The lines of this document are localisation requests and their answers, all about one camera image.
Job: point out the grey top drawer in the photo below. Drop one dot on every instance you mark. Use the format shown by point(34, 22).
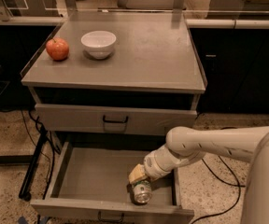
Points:
point(106, 119)

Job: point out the white ceramic bowl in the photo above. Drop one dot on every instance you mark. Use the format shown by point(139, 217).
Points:
point(99, 44)

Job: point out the grey drawer cabinet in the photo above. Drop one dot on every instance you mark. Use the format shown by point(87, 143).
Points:
point(153, 65)

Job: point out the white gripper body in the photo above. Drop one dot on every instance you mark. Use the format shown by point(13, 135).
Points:
point(152, 165)

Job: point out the open grey middle drawer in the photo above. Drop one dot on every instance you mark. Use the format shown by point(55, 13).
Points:
point(91, 182)

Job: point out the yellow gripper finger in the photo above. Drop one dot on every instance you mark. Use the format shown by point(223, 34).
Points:
point(137, 174)

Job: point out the red apple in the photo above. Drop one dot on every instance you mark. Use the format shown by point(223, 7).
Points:
point(57, 48)

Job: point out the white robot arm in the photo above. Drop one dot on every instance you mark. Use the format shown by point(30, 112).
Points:
point(184, 146)

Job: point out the silver green 7up can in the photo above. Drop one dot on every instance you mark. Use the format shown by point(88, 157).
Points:
point(142, 191)

